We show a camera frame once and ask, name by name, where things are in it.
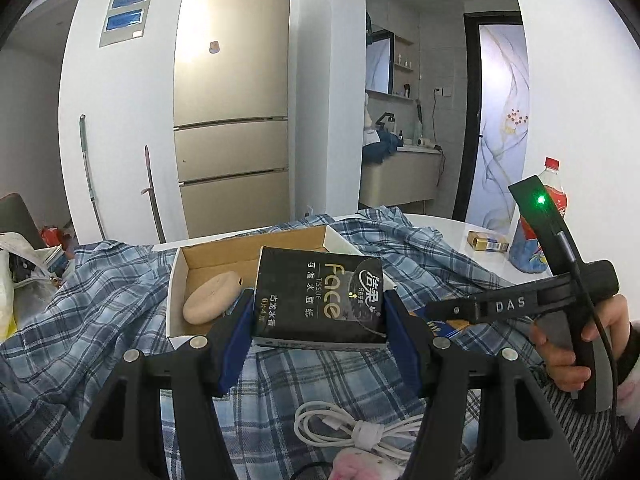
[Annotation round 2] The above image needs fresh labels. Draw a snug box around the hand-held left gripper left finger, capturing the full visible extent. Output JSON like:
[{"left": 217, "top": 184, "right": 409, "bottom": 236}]
[{"left": 70, "top": 287, "right": 258, "bottom": 480}]

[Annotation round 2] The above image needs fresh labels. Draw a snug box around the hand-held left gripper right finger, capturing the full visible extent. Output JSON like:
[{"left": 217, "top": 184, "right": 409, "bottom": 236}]
[{"left": 382, "top": 290, "right": 583, "bottom": 480}]

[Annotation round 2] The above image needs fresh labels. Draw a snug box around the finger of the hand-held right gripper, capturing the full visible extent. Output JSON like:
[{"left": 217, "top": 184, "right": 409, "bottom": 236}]
[{"left": 424, "top": 291, "right": 482, "bottom": 324}]

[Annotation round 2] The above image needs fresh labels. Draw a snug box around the tan oval stone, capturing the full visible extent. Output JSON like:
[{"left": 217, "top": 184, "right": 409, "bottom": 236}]
[{"left": 183, "top": 271, "right": 242, "bottom": 325}]

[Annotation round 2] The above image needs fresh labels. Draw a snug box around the cardboard box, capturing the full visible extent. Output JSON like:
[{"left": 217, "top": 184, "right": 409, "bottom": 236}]
[{"left": 167, "top": 225, "right": 396, "bottom": 352}]

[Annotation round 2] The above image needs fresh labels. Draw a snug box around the black tissue pack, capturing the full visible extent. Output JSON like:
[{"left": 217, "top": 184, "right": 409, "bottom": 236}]
[{"left": 250, "top": 246, "right": 388, "bottom": 352}]

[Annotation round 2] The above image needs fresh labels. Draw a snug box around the person's right forearm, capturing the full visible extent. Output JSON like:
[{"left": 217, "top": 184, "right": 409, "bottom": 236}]
[{"left": 542, "top": 320, "right": 640, "bottom": 480}]

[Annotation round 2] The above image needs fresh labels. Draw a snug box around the person's right hand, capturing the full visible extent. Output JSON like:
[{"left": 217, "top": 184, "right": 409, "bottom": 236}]
[{"left": 530, "top": 292, "right": 633, "bottom": 393}]

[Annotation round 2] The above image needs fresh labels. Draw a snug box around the red iced tea bottle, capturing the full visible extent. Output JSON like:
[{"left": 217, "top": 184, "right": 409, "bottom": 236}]
[{"left": 510, "top": 157, "right": 568, "bottom": 273}]

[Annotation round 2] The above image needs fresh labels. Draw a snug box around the gold cigarette pack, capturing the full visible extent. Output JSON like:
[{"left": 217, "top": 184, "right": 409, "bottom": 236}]
[{"left": 467, "top": 231, "right": 511, "bottom": 253}]

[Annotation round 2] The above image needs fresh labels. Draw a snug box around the frosted glass door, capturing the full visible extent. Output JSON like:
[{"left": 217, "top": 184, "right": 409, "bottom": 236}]
[{"left": 455, "top": 12, "right": 531, "bottom": 233}]

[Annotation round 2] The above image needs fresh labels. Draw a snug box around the pink plush toy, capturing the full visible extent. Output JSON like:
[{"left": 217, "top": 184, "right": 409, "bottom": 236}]
[{"left": 334, "top": 447, "right": 401, "bottom": 480}]

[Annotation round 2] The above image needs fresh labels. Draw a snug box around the blue plaid shirt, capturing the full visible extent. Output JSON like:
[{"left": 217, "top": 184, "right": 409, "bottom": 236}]
[{"left": 0, "top": 205, "right": 551, "bottom": 480}]

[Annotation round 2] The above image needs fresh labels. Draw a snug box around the beige bathroom vanity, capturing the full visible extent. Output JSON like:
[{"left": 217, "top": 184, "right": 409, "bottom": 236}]
[{"left": 359, "top": 147, "right": 443, "bottom": 208}]

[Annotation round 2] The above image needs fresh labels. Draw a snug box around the dark broom stick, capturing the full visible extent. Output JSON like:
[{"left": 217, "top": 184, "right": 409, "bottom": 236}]
[{"left": 141, "top": 146, "right": 166, "bottom": 243}]

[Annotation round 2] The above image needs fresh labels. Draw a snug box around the dark blue garment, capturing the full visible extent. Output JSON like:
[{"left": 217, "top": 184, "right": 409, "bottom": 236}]
[{"left": 362, "top": 132, "right": 398, "bottom": 164}]

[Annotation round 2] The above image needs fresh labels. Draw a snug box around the crumpled white paper bag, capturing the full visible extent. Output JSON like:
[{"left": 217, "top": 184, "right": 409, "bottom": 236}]
[{"left": 0, "top": 232, "right": 63, "bottom": 290}]

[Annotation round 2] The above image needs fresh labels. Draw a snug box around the white plastic bag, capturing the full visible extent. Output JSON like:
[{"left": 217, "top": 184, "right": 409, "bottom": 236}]
[{"left": 0, "top": 250, "right": 18, "bottom": 341}]

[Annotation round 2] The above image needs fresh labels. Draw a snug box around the bathroom mirror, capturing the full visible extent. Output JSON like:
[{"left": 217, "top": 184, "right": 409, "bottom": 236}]
[{"left": 366, "top": 32, "right": 395, "bottom": 94}]

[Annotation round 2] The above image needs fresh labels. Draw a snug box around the gold refrigerator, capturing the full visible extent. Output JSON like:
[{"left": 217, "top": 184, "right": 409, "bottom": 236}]
[{"left": 172, "top": 0, "right": 292, "bottom": 238}]

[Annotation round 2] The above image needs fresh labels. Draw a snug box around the grey chair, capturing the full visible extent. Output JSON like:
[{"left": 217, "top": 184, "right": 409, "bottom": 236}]
[{"left": 0, "top": 192, "right": 43, "bottom": 248}]

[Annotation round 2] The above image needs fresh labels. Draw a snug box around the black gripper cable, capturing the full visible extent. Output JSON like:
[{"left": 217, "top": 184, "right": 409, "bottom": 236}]
[{"left": 555, "top": 230, "right": 621, "bottom": 471}]

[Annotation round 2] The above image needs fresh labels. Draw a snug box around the white coiled cable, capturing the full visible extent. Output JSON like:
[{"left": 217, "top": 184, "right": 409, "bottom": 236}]
[{"left": 294, "top": 401, "right": 426, "bottom": 461}]

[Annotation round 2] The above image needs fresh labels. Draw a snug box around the green handled mop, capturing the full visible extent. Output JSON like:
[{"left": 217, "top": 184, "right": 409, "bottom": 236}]
[{"left": 78, "top": 115, "right": 106, "bottom": 241}]

